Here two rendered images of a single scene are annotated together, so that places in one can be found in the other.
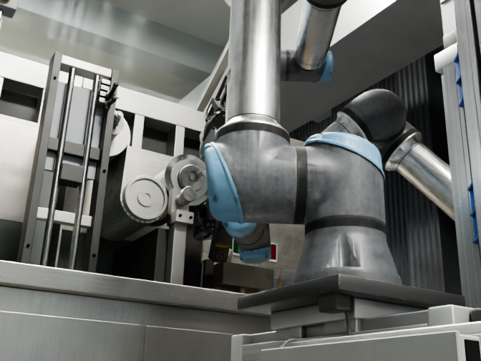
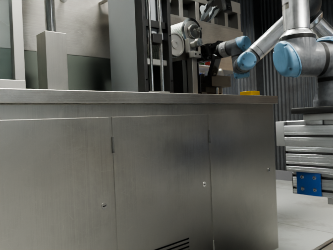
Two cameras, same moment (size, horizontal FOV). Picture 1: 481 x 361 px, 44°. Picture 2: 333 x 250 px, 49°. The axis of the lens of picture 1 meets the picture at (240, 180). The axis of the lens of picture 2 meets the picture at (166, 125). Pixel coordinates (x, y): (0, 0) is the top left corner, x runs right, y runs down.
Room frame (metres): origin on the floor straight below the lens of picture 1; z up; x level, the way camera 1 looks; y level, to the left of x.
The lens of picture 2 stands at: (-0.26, 0.67, 0.79)
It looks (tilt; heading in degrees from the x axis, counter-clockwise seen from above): 1 degrees down; 348
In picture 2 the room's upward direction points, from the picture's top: 2 degrees counter-clockwise
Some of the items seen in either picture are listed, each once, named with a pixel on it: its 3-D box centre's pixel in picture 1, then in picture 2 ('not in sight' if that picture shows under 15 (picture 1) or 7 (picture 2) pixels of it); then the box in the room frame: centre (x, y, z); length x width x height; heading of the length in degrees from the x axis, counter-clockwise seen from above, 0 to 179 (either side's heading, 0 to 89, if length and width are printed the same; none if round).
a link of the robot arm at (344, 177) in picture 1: (338, 183); (333, 57); (0.84, -0.15, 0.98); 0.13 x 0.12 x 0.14; 90
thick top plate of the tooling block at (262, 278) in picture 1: (213, 286); (194, 84); (1.79, 0.07, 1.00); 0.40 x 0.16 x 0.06; 30
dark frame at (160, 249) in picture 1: (144, 276); (166, 83); (1.68, 0.26, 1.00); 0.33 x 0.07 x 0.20; 30
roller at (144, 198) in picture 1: (129, 208); (159, 48); (1.61, 0.31, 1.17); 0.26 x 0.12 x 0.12; 30
